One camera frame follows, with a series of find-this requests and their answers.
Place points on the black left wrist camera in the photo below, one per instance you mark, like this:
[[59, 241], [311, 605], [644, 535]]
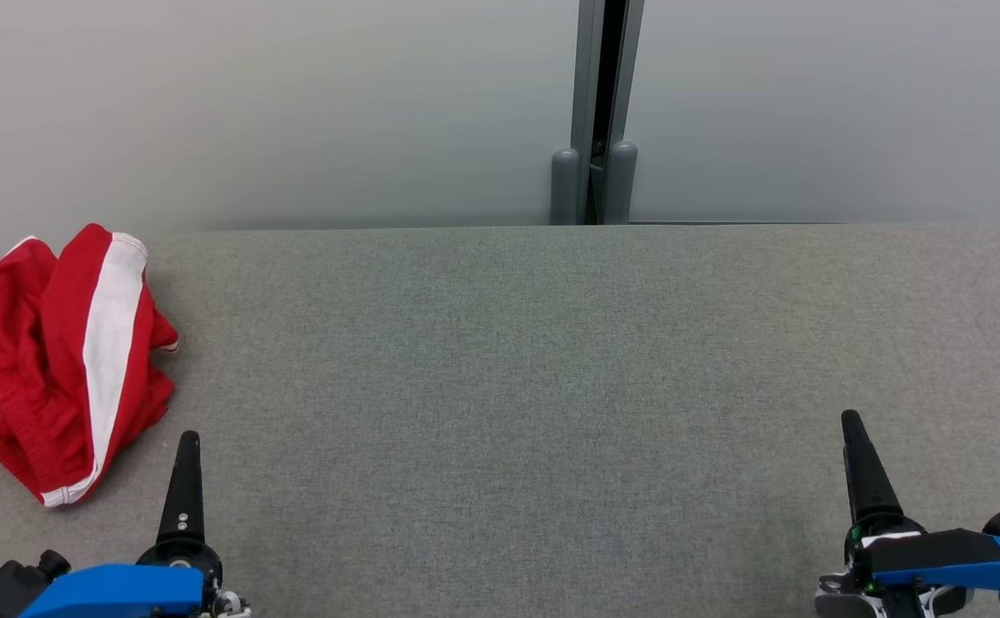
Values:
[[10, 592]]

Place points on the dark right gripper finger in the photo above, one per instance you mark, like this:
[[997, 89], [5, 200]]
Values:
[[867, 481]]

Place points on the grey partition frame post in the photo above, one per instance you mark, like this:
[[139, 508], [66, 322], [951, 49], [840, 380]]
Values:
[[587, 69]]

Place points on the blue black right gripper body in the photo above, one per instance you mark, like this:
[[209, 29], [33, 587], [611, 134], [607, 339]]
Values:
[[937, 558]]

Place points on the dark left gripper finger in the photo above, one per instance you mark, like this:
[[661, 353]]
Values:
[[184, 489]]

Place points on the red shorts with white stripe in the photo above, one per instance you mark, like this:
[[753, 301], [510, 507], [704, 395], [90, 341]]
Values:
[[36, 343]]

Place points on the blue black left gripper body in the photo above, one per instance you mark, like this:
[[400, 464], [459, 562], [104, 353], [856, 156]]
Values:
[[122, 592]]

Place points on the grey rounded bollard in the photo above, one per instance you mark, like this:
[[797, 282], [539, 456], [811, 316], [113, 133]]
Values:
[[565, 189], [621, 184]]

